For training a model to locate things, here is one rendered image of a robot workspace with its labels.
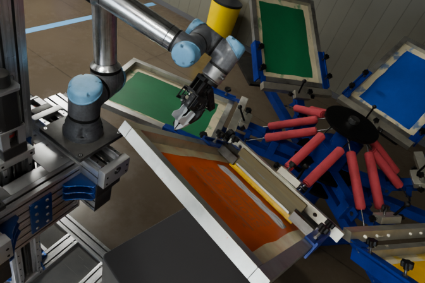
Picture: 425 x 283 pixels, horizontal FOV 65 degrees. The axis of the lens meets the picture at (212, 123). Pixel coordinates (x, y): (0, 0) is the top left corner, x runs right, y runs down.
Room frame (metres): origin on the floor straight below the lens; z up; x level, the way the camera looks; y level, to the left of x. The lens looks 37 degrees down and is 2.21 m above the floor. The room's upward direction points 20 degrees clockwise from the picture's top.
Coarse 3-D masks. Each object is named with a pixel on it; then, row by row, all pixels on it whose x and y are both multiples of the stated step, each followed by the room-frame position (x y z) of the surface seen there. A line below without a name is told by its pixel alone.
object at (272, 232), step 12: (216, 204) 0.66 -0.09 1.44; (252, 204) 0.84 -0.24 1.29; (264, 204) 0.92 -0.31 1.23; (228, 216) 0.63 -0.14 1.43; (264, 216) 0.81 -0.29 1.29; (240, 228) 0.61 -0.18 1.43; (264, 228) 0.71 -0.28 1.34; (276, 228) 0.77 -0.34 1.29; (288, 228) 0.85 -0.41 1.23; (252, 240) 0.59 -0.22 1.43; (264, 240) 0.63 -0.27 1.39; (276, 240) 0.68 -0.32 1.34
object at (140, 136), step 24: (144, 144) 0.67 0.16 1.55; (168, 144) 0.85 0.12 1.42; (192, 144) 0.96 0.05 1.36; (168, 168) 0.61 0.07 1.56; (192, 192) 0.57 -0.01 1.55; (216, 216) 0.53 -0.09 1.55; (216, 240) 0.47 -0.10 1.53; (240, 240) 0.49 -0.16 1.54; (240, 264) 0.43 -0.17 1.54; (264, 264) 0.45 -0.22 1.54; (288, 264) 0.52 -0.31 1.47
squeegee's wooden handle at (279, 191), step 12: (240, 156) 1.10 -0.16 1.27; (252, 156) 1.09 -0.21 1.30; (252, 168) 1.05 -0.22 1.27; (264, 168) 1.05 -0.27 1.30; (264, 180) 1.01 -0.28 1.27; (276, 180) 1.01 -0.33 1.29; (276, 192) 0.97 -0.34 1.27; (288, 192) 0.97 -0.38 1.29; (288, 204) 0.93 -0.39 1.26; (300, 204) 0.93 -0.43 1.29
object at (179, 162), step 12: (168, 156) 0.77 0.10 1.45; (180, 156) 0.83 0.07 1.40; (180, 168) 0.74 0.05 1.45; (216, 168) 0.95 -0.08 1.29; (228, 168) 1.05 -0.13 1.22; (192, 180) 0.71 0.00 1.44; (228, 180) 0.91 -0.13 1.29; (240, 180) 1.01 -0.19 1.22; (204, 192) 0.68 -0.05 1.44; (240, 192) 0.88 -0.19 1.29; (252, 192) 0.96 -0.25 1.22
